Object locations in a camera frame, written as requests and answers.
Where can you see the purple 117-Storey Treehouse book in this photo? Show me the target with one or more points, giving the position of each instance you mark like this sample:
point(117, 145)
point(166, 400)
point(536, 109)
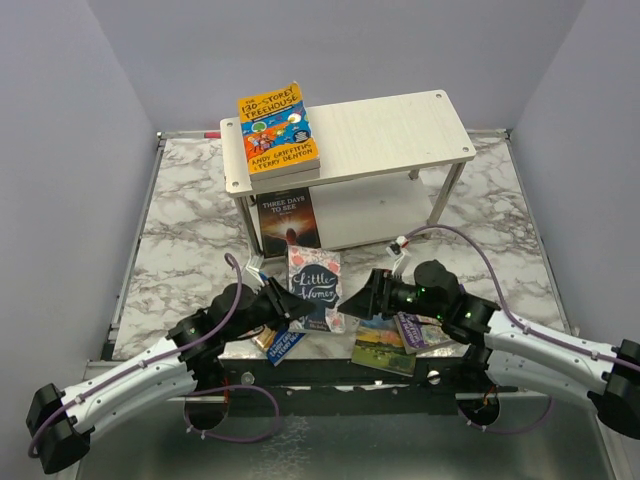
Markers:
point(283, 181)

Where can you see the white wooden two-tier shelf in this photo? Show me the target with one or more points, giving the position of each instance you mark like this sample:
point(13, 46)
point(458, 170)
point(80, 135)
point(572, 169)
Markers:
point(388, 165)

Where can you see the Little Women floral book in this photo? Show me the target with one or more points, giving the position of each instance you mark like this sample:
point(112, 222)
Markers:
point(315, 275)

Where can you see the blue Storey Treehouse book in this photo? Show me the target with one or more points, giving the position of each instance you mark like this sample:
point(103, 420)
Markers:
point(276, 344)

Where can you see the purple 52-Storey Treehouse book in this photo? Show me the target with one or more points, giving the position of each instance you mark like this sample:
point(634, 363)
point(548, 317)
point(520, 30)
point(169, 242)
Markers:
point(421, 334)

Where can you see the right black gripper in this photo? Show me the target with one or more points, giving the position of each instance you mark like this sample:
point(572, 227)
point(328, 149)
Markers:
point(375, 297)

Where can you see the Three Days To See book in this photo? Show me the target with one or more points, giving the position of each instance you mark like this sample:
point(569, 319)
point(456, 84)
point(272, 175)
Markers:
point(286, 218)

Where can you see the yellow 130-Storey Treehouse book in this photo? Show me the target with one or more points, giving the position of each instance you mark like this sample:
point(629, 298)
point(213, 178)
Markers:
point(276, 134)

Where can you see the blue Animal Farm book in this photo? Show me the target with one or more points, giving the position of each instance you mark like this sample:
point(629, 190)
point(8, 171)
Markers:
point(378, 345)

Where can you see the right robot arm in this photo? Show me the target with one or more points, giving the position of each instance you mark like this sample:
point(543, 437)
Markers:
point(514, 352)

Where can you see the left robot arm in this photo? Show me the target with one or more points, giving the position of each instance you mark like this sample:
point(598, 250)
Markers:
point(63, 422)

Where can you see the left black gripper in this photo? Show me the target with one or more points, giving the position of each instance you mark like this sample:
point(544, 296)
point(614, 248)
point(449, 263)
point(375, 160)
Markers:
point(284, 304)

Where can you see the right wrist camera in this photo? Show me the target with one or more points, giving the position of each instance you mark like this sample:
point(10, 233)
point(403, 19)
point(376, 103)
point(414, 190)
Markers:
point(397, 250)

